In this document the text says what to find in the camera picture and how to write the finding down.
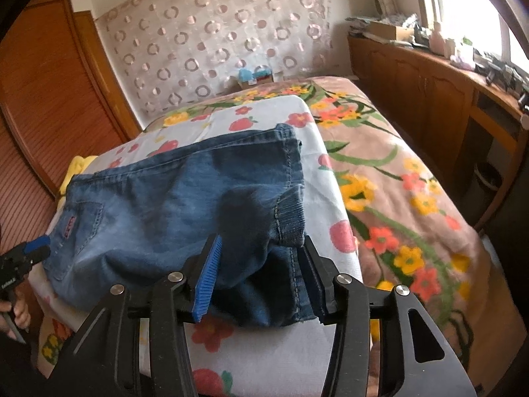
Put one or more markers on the pink bottle on cabinet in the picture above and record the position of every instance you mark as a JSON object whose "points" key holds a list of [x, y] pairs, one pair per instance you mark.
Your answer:
{"points": [[436, 41]]}

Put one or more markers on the pink floral bed blanket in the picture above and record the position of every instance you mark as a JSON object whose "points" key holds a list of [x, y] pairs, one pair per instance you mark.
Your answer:
{"points": [[408, 228]]}

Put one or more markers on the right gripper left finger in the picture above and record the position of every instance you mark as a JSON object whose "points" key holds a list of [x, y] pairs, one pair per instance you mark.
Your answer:
{"points": [[201, 273]]}

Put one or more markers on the blue denim jeans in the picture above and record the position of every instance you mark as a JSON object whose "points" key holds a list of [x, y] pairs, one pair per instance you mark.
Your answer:
{"points": [[135, 224]]}

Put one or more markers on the brown wooden wardrobe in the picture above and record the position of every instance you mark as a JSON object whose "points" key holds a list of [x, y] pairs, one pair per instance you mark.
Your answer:
{"points": [[59, 98]]}

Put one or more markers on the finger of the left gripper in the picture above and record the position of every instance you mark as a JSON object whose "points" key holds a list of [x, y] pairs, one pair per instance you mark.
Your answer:
{"points": [[36, 244]]}

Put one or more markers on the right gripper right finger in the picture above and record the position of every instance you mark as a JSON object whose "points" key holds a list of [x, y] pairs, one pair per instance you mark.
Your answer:
{"points": [[319, 275]]}

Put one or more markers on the person's left hand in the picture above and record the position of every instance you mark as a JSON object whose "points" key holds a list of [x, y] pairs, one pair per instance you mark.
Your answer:
{"points": [[19, 308]]}

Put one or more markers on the black gadgets on cabinet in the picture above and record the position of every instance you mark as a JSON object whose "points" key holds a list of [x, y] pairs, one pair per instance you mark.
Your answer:
{"points": [[504, 76]]}

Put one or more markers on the yellow Pikachu plush toy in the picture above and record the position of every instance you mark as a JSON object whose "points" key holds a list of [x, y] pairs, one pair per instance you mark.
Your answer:
{"points": [[77, 166]]}

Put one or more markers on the brown wooden side cabinet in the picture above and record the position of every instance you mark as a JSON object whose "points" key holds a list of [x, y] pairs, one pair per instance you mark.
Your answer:
{"points": [[451, 117]]}

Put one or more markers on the circle patterned sheer curtain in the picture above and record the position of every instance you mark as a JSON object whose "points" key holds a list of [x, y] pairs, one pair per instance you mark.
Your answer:
{"points": [[168, 53]]}

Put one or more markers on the cardboard box with blue items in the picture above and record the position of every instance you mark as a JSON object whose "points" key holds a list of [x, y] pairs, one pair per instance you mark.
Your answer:
{"points": [[247, 78]]}

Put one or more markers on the cardboard box on cabinet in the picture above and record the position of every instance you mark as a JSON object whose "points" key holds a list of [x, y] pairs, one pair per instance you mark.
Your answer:
{"points": [[389, 31]]}

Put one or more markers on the white floral folded quilt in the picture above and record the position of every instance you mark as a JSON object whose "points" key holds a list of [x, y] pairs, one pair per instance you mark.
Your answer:
{"points": [[228, 359]]}

